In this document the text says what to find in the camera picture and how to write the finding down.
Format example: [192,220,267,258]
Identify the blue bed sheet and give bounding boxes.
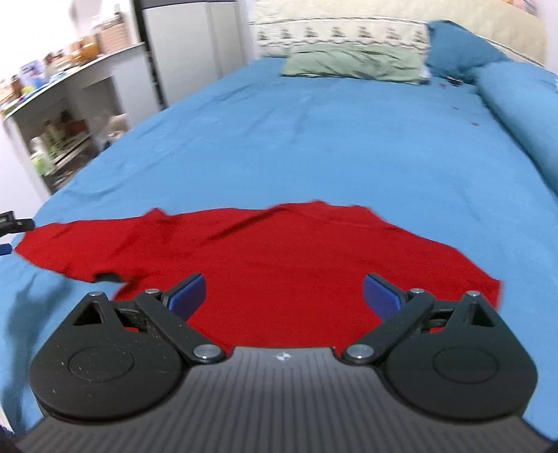
[0,56,558,440]

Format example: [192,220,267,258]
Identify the blue rolled duvet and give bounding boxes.
[425,20,558,197]

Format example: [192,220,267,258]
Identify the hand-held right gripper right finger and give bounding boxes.
[341,272,497,366]

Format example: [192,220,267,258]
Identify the white wardrobe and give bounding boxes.
[133,0,262,112]

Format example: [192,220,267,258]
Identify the white shelf unit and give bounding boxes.
[0,41,162,197]

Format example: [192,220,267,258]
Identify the red t-shirt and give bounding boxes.
[14,201,502,354]

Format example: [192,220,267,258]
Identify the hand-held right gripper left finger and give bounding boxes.
[72,272,226,365]

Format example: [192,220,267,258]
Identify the cream patterned pillow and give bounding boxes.
[254,16,430,57]

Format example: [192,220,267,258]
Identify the green pillow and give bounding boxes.
[281,43,430,85]

